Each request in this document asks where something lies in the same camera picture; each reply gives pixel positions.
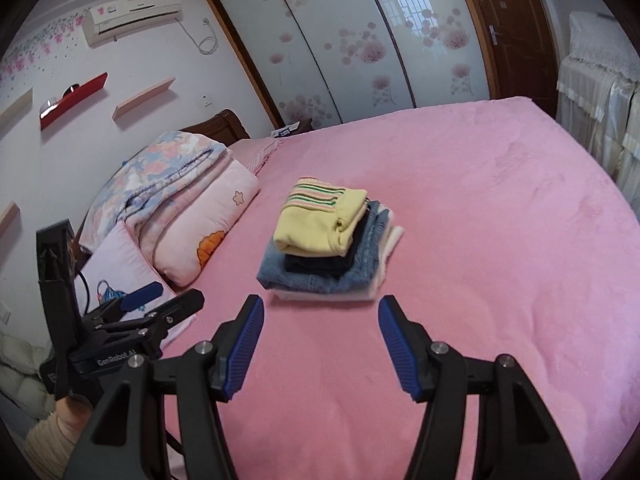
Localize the white air conditioner cable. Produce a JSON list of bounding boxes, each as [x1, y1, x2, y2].
[[177, 17, 221, 56]]

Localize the dark wooden headboard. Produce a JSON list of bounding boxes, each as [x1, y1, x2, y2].
[[180, 108, 251, 148]]

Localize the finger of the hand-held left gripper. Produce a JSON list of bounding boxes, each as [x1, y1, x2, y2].
[[82, 281, 164, 328], [100, 289, 206, 361]]

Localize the black folded garment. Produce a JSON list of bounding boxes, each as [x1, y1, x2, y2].
[[284, 212, 373, 277]]

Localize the white quilted cushion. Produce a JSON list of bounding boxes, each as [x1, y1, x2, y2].
[[0, 332, 56, 418]]

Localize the yellow striped knit sweater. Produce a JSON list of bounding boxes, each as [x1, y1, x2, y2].
[[272, 176, 370, 257]]

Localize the person's left forearm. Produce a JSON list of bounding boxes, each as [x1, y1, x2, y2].
[[25, 395, 96, 480]]

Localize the black cable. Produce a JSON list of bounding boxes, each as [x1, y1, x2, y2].
[[74, 269, 92, 313]]

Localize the floral patterned quilt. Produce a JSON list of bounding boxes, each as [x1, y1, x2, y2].
[[80, 130, 236, 253]]

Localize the white air conditioner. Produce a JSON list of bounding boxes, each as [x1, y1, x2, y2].
[[82, 0, 183, 48]]

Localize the floral sliding door wardrobe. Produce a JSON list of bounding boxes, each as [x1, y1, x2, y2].
[[202, 0, 496, 128]]

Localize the red wall shelf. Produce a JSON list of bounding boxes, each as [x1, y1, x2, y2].
[[39, 72, 109, 132]]

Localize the pink wall shelf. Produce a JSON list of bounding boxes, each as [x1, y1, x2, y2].
[[112, 77, 177, 122], [0, 201, 21, 236]]

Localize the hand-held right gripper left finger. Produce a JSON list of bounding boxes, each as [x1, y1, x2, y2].
[[62, 294, 266, 480]]

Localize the cream wall shelf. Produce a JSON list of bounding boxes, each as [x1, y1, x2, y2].
[[0, 87, 33, 131]]

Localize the cream folded garment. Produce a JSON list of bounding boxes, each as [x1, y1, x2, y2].
[[272, 204, 405, 303]]

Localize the brown wooden door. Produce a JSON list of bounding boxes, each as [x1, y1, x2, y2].
[[450, 0, 561, 116]]

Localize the folded blue-grey jeans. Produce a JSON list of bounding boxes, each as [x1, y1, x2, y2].
[[256, 200, 393, 295]]

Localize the pink bed blanket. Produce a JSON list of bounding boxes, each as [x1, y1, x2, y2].
[[160, 95, 640, 480]]

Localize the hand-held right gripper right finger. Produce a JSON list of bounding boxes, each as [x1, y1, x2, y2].
[[377, 295, 581, 480]]

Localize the light pink pillow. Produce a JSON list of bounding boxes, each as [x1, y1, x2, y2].
[[75, 222, 201, 351]]

